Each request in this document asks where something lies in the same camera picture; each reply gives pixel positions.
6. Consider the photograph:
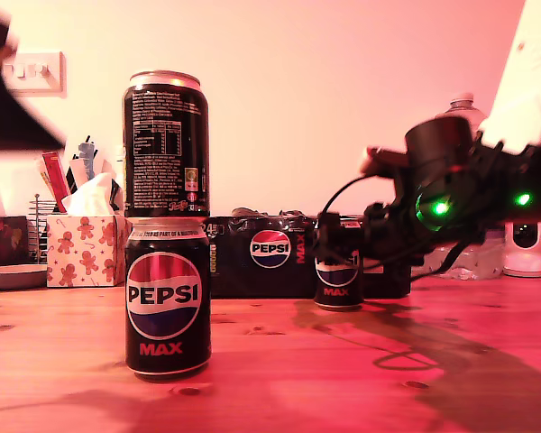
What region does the black Pepsi Max can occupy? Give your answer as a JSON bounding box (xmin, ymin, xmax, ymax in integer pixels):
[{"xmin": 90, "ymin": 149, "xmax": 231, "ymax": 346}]
[
  {"xmin": 124, "ymin": 217, "xmax": 213, "ymax": 379},
  {"xmin": 122, "ymin": 69, "xmax": 211, "ymax": 220},
  {"xmin": 313, "ymin": 218, "xmax": 366, "ymax": 312}
]

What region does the large clear water bottle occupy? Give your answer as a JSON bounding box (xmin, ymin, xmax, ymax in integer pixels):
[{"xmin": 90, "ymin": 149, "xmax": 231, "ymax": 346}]
[{"xmin": 412, "ymin": 92, "xmax": 506, "ymax": 281}]

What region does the white wall switch plate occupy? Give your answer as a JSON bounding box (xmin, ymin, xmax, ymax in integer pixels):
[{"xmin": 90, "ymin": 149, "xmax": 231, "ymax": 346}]
[{"xmin": 2, "ymin": 51, "xmax": 68, "ymax": 98}]

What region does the white tissue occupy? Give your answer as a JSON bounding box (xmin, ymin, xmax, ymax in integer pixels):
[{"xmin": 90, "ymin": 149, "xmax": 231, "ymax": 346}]
[{"xmin": 62, "ymin": 172, "xmax": 118, "ymax": 217}]

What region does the wire basket holder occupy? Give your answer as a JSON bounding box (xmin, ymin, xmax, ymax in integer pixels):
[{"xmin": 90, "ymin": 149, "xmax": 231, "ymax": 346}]
[{"xmin": 26, "ymin": 193, "xmax": 62, "ymax": 265}]

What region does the small white round camera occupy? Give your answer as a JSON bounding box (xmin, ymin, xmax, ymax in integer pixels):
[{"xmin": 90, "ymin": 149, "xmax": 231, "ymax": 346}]
[{"xmin": 502, "ymin": 220, "xmax": 541, "ymax": 279}]

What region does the gingerbread print tissue box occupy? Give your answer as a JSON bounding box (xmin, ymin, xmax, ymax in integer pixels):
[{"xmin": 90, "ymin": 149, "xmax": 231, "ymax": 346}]
[{"xmin": 45, "ymin": 214, "xmax": 133, "ymax": 289}]

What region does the grey shallow bowl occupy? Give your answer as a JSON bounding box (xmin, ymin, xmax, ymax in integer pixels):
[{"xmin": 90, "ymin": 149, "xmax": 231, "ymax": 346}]
[{"xmin": 0, "ymin": 263, "xmax": 50, "ymax": 291}]

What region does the black shrink-wrapped Pepsi multipack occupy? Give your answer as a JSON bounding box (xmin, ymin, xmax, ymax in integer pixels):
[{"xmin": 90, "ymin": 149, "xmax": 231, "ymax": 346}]
[{"xmin": 200, "ymin": 207, "xmax": 411, "ymax": 299}]

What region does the dark patterned box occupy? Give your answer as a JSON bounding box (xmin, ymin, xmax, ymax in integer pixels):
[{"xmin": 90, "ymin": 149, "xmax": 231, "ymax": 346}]
[{"xmin": 0, "ymin": 215, "xmax": 31, "ymax": 268}]

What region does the white paper sachet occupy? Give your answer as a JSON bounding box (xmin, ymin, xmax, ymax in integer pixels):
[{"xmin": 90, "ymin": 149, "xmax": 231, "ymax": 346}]
[{"xmin": 68, "ymin": 157, "xmax": 94, "ymax": 195}]

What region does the black cable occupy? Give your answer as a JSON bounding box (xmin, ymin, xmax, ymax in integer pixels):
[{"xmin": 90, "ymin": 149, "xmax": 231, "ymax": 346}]
[
  {"xmin": 408, "ymin": 225, "xmax": 486, "ymax": 283},
  {"xmin": 318, "ymin": 174, "xmax": 396, "ymax": 226}
]

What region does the red sachet packet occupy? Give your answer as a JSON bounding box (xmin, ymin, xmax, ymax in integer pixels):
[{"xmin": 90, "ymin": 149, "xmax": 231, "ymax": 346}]
[{"xmin": 41, "ymin": 151, "xmax": 72, "ymax": 214}]

